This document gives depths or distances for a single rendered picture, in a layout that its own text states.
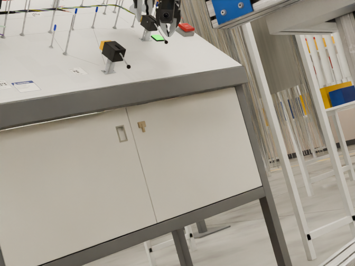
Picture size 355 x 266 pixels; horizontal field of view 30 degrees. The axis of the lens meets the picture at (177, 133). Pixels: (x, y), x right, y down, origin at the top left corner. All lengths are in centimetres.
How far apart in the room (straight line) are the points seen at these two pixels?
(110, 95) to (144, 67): 25
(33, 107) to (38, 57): 29
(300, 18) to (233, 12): 15
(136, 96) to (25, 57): 38
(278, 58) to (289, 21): 185
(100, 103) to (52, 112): 18
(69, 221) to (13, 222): 18
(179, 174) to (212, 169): 16
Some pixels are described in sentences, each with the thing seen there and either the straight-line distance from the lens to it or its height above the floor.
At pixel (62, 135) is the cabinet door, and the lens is 203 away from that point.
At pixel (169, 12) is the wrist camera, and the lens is 230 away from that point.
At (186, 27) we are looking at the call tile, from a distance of 268.
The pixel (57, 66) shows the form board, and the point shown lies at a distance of 217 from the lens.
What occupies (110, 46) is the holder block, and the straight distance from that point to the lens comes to 216.
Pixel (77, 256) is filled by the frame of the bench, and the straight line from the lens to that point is 200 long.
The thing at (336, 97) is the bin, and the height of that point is 73.
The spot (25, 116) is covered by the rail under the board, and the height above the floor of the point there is 82.
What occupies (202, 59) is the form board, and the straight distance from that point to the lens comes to 252.
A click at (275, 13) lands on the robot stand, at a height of 84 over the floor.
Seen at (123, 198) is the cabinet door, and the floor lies 51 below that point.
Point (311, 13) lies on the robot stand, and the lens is 150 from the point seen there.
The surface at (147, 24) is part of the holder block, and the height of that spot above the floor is 110.
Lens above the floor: 58
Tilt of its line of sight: 2 degrees up
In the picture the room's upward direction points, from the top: 15 degrees counter-clockwise
